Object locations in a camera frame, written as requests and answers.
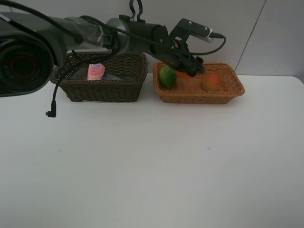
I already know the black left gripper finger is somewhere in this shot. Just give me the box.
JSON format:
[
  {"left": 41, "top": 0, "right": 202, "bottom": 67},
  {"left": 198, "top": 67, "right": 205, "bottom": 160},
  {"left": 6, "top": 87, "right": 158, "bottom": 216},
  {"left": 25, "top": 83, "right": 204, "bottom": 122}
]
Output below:
[{"left": 189, "top": 66, "right": 206, "bottom": 77}]

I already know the translucent purple plastic cup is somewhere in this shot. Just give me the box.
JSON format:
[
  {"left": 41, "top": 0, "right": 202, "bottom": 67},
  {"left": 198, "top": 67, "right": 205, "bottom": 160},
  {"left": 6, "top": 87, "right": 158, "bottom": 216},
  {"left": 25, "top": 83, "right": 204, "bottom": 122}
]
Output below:
[{"left": 70, "top": 67, "right": 88, "bottom": 81}]

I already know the orange mandarin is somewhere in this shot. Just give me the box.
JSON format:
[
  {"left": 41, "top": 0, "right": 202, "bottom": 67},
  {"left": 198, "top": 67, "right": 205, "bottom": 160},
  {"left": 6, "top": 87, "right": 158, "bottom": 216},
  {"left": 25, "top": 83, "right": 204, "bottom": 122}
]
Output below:
[{"left": 176, "top": 71, "right": 193, "bottom": 80}]

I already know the green lime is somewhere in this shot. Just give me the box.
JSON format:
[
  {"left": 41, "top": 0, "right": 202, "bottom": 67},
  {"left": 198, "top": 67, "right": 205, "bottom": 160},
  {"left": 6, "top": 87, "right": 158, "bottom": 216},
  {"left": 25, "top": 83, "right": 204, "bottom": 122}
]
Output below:
[{"left": 159, "top": 66, "right": 177, "bottom": 88}]

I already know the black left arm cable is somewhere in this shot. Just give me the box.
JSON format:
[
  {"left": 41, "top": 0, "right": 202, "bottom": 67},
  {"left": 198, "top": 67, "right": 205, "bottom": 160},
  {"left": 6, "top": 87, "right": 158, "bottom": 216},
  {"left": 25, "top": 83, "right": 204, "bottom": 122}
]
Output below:
[{"left": 0, "top": 0, "right": 227, "bottom": 118}]

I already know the black square bottle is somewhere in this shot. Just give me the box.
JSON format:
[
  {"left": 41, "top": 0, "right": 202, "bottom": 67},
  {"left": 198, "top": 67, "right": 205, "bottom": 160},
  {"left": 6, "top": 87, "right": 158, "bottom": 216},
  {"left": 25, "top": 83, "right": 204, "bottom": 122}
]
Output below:
[{"left": 103, "top": 73, "right": 123, "bottom": 81}]

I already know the red yellow peach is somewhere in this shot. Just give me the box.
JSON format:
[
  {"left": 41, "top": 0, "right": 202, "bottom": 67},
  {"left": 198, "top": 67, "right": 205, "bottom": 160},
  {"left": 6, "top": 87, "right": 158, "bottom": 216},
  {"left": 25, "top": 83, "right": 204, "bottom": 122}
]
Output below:
[{"left": 201, "top": 73, "right": 222, "bottom": 92}]

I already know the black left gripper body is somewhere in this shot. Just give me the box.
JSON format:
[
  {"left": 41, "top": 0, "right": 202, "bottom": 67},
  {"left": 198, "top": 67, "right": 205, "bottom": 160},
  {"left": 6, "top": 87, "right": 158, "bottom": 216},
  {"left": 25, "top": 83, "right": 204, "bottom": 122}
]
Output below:
[{"left": 152, "top": 42, "right": 203, "bottom": 74}]

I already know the orange wicker basket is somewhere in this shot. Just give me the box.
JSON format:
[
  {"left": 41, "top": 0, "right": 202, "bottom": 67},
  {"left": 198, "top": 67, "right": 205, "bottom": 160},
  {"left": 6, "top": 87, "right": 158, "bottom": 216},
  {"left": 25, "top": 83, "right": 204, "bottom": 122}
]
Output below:
[{"left": 153, "top": 61, "right": 245, "bottom": 104}]

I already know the dark brown wicker basket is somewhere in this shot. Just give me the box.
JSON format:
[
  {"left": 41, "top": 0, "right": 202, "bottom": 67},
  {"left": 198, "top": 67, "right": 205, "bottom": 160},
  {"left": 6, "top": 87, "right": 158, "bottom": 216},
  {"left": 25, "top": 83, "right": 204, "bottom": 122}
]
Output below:
[{"left": 50, "top": 51, "right": 148, "bottom": 102}]

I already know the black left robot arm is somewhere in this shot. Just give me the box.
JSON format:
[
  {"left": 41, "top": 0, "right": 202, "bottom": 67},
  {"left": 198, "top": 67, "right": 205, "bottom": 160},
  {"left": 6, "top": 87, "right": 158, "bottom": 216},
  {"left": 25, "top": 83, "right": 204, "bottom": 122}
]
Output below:
[{"left": 0, "top": 12, "right": 209, "bottom": 97}]

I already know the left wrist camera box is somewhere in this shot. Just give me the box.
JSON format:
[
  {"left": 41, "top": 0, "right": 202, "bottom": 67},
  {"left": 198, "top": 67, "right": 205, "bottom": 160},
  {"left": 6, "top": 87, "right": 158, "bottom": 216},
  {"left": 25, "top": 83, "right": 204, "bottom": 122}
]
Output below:
[{"left": 169, "top": 19, "right": 224, "bottom": 43}]

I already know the pink bottle white cap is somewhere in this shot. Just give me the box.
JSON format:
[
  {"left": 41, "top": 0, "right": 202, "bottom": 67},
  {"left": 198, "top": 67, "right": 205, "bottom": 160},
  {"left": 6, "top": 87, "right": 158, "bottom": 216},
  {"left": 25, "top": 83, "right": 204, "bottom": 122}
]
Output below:
[{"left": 87, "top": 63, "right": 105, "bottom": 81}]

